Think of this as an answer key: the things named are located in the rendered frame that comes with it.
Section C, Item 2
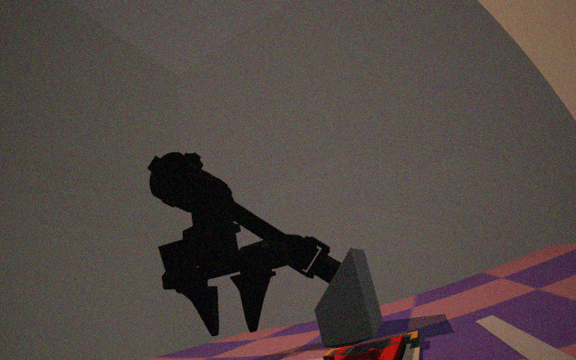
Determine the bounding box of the grey flat bar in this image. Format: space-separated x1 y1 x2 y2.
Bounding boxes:
475 315 576 360

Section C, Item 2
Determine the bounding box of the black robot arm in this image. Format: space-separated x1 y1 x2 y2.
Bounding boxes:
148 152 341 283

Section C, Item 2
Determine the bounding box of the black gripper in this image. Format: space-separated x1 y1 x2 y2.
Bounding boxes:
162 212 294 337

